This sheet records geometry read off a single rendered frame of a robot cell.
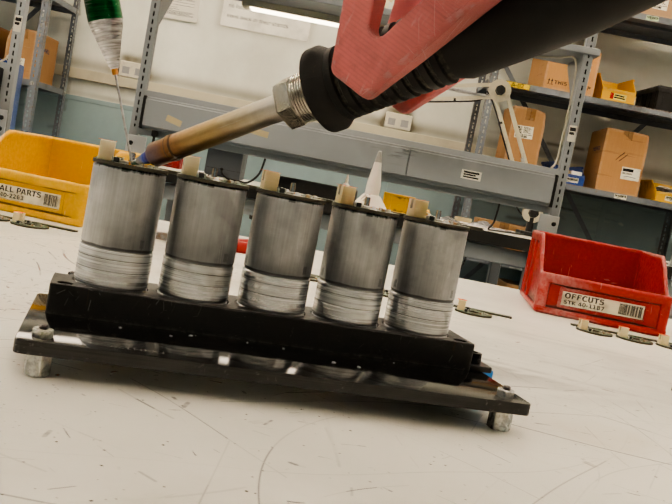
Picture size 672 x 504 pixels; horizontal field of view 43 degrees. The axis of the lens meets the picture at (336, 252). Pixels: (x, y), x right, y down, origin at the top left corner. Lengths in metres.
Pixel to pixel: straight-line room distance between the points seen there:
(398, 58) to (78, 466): 0.12
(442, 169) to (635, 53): 2.57
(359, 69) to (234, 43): 4.64
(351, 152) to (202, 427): 2.41
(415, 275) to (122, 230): 0.10
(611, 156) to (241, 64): 2.03
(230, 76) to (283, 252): 4.55
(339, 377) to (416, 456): 0.04
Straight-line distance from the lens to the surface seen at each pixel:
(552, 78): 4.40
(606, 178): 4.53
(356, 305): 0.30
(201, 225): 0.29
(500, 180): 2.67
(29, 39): 4.67
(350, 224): 0.30
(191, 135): 0.27
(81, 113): 4.99
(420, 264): 0.31
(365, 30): 0.22
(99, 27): 0.28
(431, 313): 0.31
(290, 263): 0.29
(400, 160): 2.63
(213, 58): 4.87
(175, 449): 0.21
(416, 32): 0.22
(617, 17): 0.22
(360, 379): 0.27
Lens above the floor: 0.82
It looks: 5 degrees down
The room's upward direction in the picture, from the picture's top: 11 degrees clockwise
